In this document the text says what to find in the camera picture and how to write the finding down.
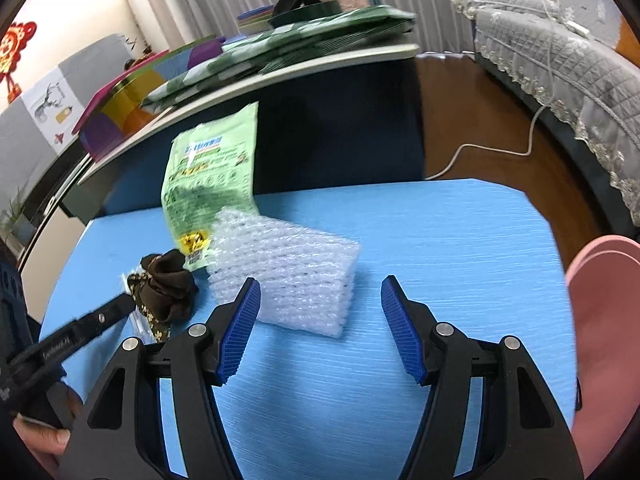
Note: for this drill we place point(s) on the stack of coloured bowls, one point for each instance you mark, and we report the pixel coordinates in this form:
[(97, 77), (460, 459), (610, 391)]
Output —
[(252, 22)]

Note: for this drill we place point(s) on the grey partition panel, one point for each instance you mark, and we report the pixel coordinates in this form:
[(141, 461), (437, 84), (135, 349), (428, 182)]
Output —
[(15, 145)]

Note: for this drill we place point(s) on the grey quilted sofa cover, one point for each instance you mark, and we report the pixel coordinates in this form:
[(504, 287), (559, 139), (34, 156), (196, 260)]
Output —
[(550, 60)]

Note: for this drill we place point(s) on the person's left hand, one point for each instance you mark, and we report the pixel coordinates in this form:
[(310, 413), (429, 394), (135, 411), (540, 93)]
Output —
[(45, 442)]

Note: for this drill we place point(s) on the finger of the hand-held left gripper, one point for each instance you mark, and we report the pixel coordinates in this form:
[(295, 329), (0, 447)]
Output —
[(75, 337)]

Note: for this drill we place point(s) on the green checkered cloth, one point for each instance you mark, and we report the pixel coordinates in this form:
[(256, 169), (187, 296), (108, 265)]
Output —
[(300, 35)]

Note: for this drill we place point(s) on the green potted plant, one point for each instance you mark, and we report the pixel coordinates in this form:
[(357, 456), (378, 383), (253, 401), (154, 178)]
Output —
[(15, 215)]

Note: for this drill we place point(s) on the black hat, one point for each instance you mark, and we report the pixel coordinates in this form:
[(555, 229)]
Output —
[(295, 2)]

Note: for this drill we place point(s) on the grey blue desk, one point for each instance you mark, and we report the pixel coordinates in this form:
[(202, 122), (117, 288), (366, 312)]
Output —
[(325, 135)]

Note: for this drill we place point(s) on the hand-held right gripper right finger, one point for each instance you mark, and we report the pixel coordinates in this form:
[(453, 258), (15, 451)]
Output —
[(400, 330)]

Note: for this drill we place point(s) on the pink plastic bin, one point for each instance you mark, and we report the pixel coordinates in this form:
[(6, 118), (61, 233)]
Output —
[(610, 335)]

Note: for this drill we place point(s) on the wall poster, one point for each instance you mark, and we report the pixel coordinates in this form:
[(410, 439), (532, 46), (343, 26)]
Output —
[(50, 105)]

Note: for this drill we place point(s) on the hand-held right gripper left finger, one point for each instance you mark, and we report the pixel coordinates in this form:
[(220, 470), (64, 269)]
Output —
[(240, 330)]

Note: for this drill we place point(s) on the colourful box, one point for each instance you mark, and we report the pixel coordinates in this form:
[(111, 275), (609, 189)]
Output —
[(130, 95)]

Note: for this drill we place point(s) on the red hanging ornament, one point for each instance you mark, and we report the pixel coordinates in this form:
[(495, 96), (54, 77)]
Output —
[(15, 55)]

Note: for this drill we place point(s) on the brown patterned scrunchie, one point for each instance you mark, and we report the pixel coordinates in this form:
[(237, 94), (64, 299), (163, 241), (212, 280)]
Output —
[(170, 285)]

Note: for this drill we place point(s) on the white standing air conditioner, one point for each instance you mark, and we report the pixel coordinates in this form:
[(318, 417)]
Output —
[(150, 5)]

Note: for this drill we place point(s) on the clear bubble wrap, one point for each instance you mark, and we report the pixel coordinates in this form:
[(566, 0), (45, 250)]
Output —
[(300, 270)]

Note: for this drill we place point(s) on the green plastic bag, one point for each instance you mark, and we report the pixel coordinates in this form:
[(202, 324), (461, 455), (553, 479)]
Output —
[(210, 175)]

